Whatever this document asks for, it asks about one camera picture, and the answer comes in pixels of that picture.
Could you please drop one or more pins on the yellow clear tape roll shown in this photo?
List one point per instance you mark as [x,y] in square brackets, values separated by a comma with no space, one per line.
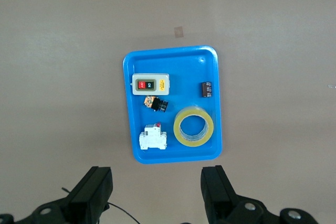
[176,127]

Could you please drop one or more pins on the small clear tape strip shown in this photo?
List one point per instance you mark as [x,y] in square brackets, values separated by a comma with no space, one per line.
[333,86]

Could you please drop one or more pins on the blue plastic tray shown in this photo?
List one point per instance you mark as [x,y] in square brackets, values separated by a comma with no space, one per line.
[183,77]

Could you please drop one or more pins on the grey on-off switch box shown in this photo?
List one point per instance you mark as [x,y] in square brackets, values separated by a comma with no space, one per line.
[136,91]

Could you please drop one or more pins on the white circuit breaker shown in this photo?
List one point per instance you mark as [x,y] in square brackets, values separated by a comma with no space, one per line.
[152,140]

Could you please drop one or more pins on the brown tape patch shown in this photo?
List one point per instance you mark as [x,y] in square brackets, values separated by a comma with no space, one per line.
[179,32]

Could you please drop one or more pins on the orange and black push button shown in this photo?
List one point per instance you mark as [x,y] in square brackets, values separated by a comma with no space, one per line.
[157,104]

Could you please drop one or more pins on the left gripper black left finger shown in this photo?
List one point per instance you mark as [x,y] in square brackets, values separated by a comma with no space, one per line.
[89,195]

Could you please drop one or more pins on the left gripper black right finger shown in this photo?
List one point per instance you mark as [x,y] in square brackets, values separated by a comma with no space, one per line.
[220,195]

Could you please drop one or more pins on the small black terminal block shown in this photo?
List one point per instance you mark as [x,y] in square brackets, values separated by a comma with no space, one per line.
[204,89]

